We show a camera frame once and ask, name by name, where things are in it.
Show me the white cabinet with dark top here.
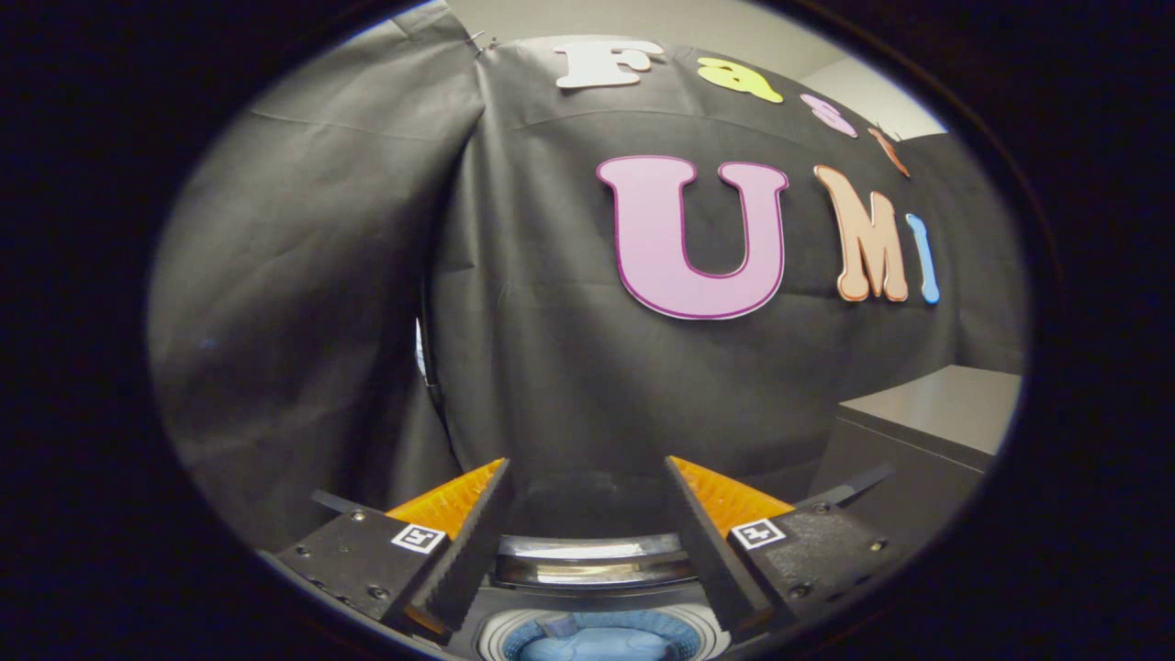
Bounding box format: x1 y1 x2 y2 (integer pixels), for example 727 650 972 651
808 365 1023 552

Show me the black backdrop cloth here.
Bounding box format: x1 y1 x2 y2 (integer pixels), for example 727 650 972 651
147 0 1027 552

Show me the light blue shirt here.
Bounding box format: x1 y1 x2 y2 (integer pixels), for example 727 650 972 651
519 613 676 661

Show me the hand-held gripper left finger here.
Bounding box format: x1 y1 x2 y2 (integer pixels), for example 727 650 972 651
260 457 513 634

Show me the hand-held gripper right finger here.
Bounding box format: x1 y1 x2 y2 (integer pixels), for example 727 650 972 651
665 455 905 634

